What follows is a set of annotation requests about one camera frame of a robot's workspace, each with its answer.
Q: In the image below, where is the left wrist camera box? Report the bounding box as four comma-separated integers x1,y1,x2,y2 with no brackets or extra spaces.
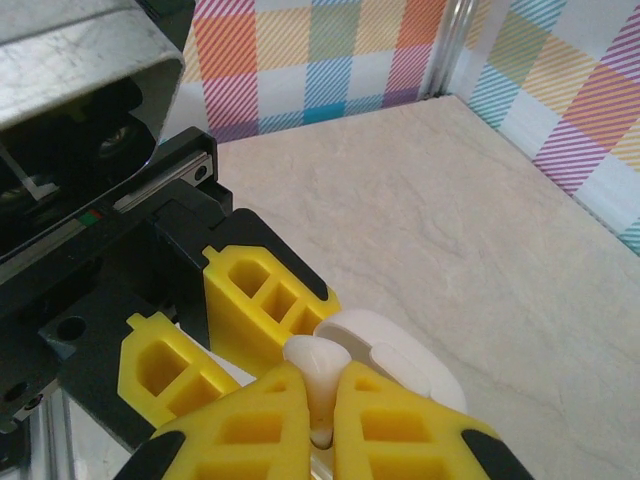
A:
0,0,187,254

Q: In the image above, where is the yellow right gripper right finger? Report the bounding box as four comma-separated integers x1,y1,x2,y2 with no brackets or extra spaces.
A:
332,360,536,480

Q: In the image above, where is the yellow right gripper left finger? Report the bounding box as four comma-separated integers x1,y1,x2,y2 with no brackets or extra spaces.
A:
114,359,314,480

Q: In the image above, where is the aluminium corner frame post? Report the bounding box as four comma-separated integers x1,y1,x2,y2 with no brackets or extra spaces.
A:
423,0,484,101

